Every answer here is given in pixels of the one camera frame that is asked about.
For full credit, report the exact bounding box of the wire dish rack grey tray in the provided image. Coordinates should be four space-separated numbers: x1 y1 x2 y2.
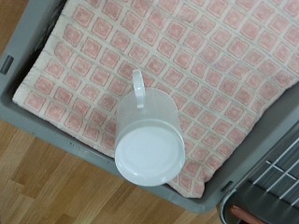
236 120 299 208

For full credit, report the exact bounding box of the white plastic mug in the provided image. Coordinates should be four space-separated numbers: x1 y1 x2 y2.
114 68 187 188

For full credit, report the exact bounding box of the brown wooden spoon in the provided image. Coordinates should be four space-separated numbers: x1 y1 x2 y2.
229 204 266 224

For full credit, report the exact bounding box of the grey plastic crate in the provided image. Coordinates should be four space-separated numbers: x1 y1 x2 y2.
0 0 299 215

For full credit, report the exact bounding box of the pink checkered cloth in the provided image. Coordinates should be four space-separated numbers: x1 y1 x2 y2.
12 0 299 199

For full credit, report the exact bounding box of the dark grey cutlery holder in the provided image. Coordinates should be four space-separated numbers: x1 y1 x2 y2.
219 180 299 224

